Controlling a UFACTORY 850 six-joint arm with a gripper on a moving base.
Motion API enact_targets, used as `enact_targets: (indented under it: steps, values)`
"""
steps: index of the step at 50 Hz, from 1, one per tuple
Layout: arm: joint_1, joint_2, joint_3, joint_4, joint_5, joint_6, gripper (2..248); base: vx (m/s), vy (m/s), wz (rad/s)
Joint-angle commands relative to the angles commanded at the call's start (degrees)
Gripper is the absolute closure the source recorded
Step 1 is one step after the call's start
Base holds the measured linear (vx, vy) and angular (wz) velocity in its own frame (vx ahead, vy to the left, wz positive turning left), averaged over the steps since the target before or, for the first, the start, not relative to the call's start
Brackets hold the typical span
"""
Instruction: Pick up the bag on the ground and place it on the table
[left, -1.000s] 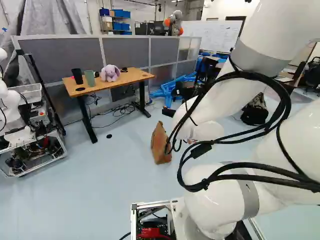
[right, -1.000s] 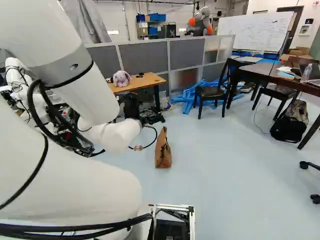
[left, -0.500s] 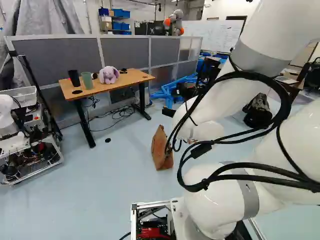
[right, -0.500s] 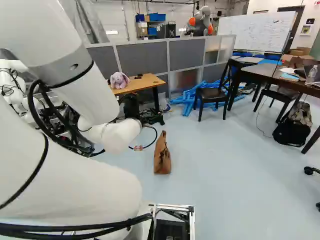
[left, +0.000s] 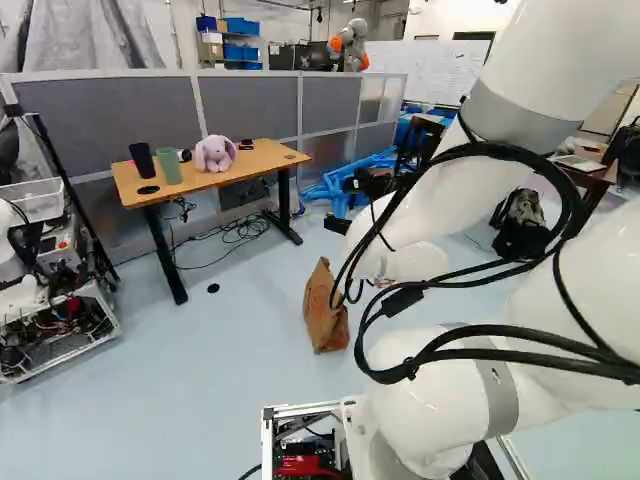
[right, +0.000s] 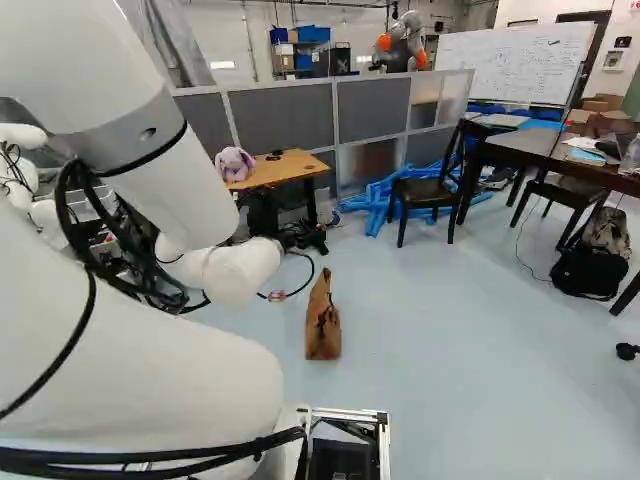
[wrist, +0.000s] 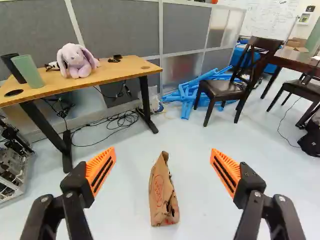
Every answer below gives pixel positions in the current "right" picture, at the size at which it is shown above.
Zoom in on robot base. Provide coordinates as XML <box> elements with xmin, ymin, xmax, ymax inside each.
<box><xmin>285</xmin><ymin>404</ymin><xmax>391</xmax><ymax>480</ymax></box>

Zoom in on brown paper bag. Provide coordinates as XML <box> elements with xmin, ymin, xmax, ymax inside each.
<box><xmin>304</xmin><ymin>267</ymin><xmax>344</xmax><ymax>361</ymax></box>

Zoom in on black bag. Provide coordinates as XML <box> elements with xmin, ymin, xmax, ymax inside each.
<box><xmin>549</xmin><ymin>243</ymin><xmax>631</xmax><ymax>302</ymax></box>

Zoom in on pile of blue tubes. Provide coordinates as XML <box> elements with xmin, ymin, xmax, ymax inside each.
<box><xmin>333</xmin><ymin>159</ymin><xmax>496</xmax><ymax>242</ymax></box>

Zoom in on wooden table with black legs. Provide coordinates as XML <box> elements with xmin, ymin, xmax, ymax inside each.
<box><xmin>223</xmin><ymin>148</ymin><xmax>333</xmax><ymax>255</ymax></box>

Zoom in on purple plush bunny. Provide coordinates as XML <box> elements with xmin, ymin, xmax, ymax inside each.
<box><xmin>214</xmin><ymin>146</ymin><xmax>257</xmax><ymax>183</ymax></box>

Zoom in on black wooden chair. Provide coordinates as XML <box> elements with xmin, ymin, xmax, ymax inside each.
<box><xmin>509</xmin><ymin>169</ymin><xmax>610</xmax><ymax>252</ymax></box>
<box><xmin>390</xmin><ymin>119</ymin><xmax>475</xmax><ymax>249</ymax></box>

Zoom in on grey office partition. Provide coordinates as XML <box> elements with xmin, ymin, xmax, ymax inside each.
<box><xmin>171</xmin><ymin>68</ymin><xmax>477</xmax><ymax>202</ymax></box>

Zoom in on grey laptop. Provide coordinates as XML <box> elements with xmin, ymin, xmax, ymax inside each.
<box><xmin>471</xmin><ymin>112</ymin><xmax>530</xmax><ymax>130</ymax></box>

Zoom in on dark brown table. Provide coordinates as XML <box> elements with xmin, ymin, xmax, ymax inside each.
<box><xmin>460</xmin><ymin>111</ymin><xmax>640</xmax><ymax>317</ymax></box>

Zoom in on whiteboard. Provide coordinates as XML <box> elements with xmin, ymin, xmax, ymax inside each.
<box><xmin>433</xmin><ymin>20</ymin><xmax>600</xmax><ymax>107</ymax></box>

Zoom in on stack of papers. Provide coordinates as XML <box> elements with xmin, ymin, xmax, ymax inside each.
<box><xmin>562</xmin><ymin>136</ymin><xmax>610</xmax><ymax>168</ymax></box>

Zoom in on patterned grey backpack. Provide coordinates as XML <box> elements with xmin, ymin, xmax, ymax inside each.
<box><xmin>581</xmin><ymin>205</ymin><xmax>633</xmax><ymax>261</ymax></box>

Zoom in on white robot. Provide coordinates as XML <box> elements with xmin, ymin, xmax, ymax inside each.
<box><xmin>0</xmin><ymin>121</ymin><xmax>70</xmax><ymax>251</ymax></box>

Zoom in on cardboard box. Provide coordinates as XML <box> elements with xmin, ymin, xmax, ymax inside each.
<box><xmin>563</xmin><ymin>93</ymin><xmax>637</xmax><ymax>137</ymax></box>

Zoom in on black floor cable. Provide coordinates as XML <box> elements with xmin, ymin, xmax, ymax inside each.
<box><xmin>256</xmin><ymin>251</ymin><xmax>317</xmax><ymax>304</ymax></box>

